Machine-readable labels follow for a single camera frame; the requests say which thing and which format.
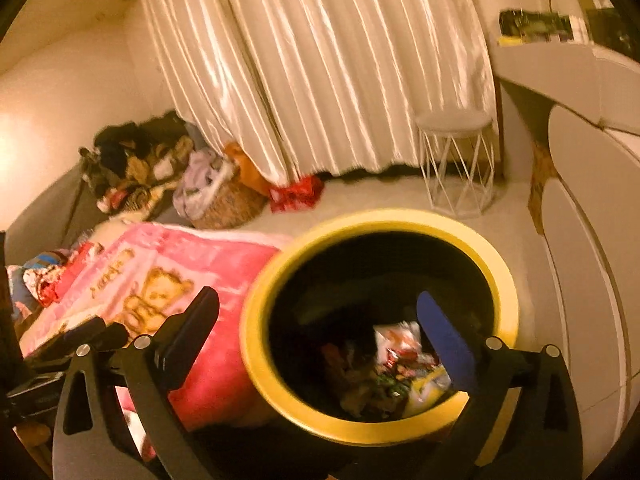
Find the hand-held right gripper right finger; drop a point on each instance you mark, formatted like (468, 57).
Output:
(445, 347)

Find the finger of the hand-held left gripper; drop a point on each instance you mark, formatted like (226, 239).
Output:
(90, 335)

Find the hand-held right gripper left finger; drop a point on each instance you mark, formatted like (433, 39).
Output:
(187, 332)

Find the yellow snack packet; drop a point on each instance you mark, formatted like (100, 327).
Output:
(430, 385)

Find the white red snack wrapper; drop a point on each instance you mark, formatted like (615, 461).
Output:
(400, 340)

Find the yellow rimmed trash can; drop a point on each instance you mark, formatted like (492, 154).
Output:
(250, 340)

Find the pile of dark snack wrappers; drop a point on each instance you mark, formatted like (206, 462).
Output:
(365, 385)

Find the pink bear print blanket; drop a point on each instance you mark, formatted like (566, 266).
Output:
(225, 280)

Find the red printed cloth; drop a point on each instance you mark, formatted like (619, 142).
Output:
(75, 270)

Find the colourful printed blanket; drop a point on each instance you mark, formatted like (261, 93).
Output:
(30, 280)

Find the grey bed headboard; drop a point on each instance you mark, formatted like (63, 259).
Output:
(45, 220)

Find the woven basket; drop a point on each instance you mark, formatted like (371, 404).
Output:
(235, 207)

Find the wicker laundry basket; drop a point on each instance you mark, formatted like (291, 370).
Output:
(200, 185)

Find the red gift bag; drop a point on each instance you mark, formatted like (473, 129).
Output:
(295, 195)

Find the orange bag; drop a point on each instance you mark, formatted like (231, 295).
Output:
(245, 165)

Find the pile of dark clothes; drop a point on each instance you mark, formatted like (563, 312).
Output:
(130, 160)

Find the white vanity desk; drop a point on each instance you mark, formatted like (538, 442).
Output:
(575, 160)

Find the cream satin curtain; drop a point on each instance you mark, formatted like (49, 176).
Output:
(325, 70)

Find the small yellow box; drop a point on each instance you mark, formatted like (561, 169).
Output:
(510, 41)

